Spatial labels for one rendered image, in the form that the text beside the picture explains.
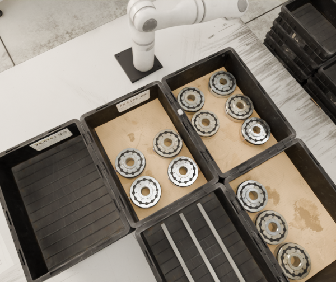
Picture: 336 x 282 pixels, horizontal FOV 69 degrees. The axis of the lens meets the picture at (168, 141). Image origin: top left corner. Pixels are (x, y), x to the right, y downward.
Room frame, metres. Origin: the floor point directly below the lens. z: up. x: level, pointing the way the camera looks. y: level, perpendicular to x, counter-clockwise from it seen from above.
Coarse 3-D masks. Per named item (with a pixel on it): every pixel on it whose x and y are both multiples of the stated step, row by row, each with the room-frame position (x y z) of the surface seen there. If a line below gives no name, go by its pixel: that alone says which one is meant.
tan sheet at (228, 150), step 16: (208, 80) 0.54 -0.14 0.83; (176, 96) 0.46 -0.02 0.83; (208, 96) 0.47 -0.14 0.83; (224, 112) 0.40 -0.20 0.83; (224, 128) 0.34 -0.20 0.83; (208, 144) 0.27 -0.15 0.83; (224, 144) 0.28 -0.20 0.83; (240, 144) 0.28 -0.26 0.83; (272, 144) 0.29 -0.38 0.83; (224, 160) 0.22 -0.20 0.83; (240, 160) 0.22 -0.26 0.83
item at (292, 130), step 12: (228, 48) 0.61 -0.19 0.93; (204, 60) 0.55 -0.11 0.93; (240, 60) 0.57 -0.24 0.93; (180, 72) 0.50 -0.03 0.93; (264, 96) 0.43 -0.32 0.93; (180, 108) 0.36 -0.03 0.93; (276, 108) 0.39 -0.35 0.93; (192, 132) 0.28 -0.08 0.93; (204, 144) 0.24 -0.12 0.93; (276, 144) 0.26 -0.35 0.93; (216, 168) 0.17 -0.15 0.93; (240, 168) 0.17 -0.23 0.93
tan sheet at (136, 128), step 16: (128, 112) 0.37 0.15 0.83; (144, 112) 0.38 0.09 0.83; (160, 112) 0.38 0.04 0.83; (96, 128) 0.30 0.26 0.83; (112, 128) 0.31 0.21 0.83; (128, 128) 0.31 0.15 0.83; (144, 128) 0.32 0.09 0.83; (160, 128) 0.32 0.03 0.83; (112, 144) 0.25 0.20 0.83; (128, 144) 0.25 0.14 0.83; (144, 144) 0.26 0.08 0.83; (112, 160) 0.19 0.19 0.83; (160, 160) 0.20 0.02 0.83; (160, 176) 0.15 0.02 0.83; (128, 192) 0.08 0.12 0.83; (144, 192) 0.09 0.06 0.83; (176, 192) 0.09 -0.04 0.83; (160, 208) 0.04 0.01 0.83
